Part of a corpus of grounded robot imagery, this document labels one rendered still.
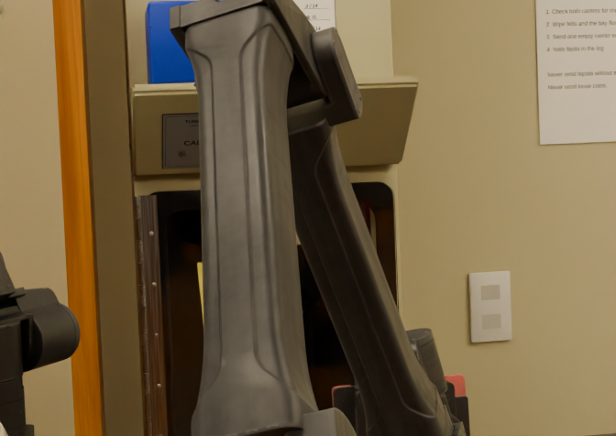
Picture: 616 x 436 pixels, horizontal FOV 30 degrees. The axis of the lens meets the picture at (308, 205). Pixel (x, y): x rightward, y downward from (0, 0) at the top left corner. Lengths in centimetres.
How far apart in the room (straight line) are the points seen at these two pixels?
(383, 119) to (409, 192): 55
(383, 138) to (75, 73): 36
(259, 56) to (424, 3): 116
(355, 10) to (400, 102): 15
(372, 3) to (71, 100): 39
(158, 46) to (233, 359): 69
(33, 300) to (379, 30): 56
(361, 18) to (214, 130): 72
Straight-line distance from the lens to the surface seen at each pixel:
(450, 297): 190
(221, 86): 73
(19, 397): 105
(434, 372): 108
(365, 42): 141
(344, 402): 119
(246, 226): 66
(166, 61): 127
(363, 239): 90
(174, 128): 129
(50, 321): 109
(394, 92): 131
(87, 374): 130
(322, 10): 140
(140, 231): 136
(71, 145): 128
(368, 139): 135
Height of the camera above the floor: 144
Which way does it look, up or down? 3 degrees down
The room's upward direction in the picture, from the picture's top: 2 degrees counter-clockwise
